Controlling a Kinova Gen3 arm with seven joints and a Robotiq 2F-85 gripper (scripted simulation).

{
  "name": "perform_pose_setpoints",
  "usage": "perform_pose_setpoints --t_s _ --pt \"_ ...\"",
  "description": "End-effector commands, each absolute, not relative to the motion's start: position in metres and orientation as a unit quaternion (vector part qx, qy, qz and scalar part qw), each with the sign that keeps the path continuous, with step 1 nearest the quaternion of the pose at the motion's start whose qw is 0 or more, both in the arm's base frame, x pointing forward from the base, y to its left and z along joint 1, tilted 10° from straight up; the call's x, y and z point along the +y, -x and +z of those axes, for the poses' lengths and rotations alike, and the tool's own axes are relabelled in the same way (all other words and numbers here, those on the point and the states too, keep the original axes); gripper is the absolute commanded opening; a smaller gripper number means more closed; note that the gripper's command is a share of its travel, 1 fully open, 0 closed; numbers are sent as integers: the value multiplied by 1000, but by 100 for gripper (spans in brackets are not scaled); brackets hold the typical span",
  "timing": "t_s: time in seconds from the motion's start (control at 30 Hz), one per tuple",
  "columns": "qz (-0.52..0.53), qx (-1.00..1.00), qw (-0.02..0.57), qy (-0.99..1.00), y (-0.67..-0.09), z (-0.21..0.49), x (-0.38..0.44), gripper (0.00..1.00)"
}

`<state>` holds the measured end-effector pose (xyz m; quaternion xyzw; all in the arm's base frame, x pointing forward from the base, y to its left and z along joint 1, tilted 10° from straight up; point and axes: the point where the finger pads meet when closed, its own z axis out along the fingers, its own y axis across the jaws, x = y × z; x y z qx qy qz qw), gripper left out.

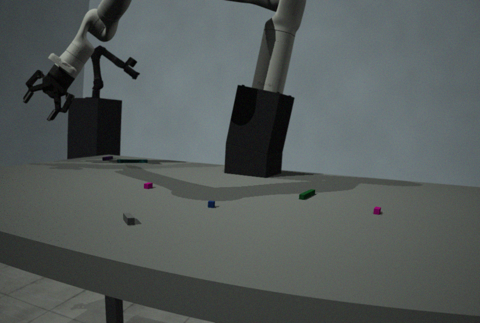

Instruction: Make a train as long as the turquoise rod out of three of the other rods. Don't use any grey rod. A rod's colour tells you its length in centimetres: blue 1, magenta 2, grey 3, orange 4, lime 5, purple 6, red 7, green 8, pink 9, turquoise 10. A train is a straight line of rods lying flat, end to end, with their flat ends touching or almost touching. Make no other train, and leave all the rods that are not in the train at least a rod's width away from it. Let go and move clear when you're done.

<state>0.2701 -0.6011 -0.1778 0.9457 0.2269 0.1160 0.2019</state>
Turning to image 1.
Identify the green rod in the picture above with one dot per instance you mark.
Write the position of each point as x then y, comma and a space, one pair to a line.
306, 194

